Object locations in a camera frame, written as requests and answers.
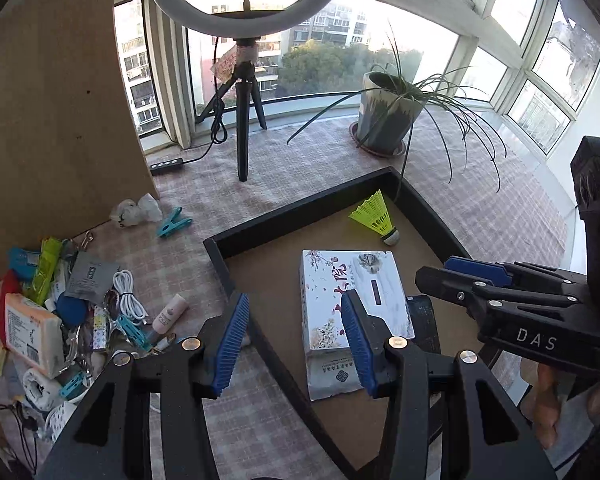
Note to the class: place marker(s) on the yellow shuttlecock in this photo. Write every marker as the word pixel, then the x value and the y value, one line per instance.
pixel 375 212

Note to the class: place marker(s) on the black tray with cork base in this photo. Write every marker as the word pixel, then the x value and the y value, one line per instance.
pixel 300 200

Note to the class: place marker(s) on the white plastic bag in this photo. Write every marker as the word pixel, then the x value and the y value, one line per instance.
pixel 130 210

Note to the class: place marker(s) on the dotted tissue pack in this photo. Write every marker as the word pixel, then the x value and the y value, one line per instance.
pixel 57 422

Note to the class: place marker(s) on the white window frame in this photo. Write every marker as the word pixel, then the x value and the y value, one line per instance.
pixel 415 17

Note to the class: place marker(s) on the pink tube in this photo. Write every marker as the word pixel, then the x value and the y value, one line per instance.
pixel 170 312

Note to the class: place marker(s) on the pink plaid tablecloth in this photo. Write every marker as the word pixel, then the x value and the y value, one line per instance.
pixel 305 150

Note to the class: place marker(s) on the potted grass plant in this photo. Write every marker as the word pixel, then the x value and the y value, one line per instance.
pixel 385 110

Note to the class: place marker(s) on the teal clothespin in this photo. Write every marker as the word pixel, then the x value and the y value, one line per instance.
pixel 172 225
pixel 130 330

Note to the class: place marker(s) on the yellow-green packet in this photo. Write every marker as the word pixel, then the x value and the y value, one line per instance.
pixel 47 265

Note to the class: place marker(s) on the blue packet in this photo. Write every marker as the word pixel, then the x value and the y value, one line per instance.
pixel 22 260

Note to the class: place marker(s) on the red pouch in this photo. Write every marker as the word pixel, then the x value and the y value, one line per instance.
pixel 9 290

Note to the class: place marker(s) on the white floral box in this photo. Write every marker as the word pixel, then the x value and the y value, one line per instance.
pixel 330 300

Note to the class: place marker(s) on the black remote control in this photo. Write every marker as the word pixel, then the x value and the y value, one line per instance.
pixel 422 320

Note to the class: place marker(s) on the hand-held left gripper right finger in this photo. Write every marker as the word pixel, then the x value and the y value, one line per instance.
pixel 357 345

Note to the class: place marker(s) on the white plug-in device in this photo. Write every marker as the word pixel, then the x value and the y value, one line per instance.
pixel 40 385

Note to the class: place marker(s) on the colourful printed strip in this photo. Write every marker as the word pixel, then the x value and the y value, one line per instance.
pixel 100 327

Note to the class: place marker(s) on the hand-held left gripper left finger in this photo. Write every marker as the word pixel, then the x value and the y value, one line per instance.
pixel 230 345

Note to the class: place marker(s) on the black power strip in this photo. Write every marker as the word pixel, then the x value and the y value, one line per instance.
pixel 166 166

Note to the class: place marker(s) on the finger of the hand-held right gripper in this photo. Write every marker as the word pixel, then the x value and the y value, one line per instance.
pixel 445 285
pixel 475 267

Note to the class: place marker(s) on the brown fibreboard panel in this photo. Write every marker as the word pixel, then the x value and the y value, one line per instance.
pixel 55 110

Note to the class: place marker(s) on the person's right forearm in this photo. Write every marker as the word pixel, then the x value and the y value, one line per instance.
pixel 575 435

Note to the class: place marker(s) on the grey sachet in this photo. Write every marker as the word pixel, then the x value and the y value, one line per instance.
pixel 87 277

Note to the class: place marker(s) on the metal snap hook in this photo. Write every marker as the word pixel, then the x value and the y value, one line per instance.
pixel 87 242

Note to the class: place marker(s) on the person's right hand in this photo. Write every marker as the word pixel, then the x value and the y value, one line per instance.
pixel 547 400

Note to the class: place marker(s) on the blue round pad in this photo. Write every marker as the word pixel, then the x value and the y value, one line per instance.
pixel 71 310

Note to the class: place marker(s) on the pink paper tag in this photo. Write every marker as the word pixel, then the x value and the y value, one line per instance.
pixel 225 65

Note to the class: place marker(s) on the light blue hanger clip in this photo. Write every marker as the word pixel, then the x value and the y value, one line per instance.
pixel 72 387

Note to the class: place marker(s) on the orange tissue packet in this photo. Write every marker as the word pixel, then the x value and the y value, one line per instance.
pixel 30 330

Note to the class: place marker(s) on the black tripod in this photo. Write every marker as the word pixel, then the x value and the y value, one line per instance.
pixel 243 135

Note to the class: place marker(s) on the red plant saucer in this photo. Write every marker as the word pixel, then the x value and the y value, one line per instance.
pixel 395 149

